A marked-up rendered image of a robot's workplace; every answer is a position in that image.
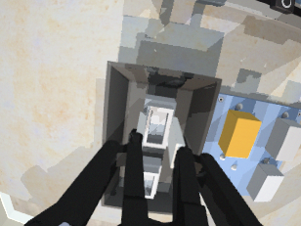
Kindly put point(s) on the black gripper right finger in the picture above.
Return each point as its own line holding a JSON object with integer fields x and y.
{"x": 225, "y": 204}

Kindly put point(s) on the yellow-orange block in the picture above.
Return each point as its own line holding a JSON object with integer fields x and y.
{"x": 239, "y": 134}

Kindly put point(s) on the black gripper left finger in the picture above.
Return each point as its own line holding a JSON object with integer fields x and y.
{"x": 76, "y": 206}

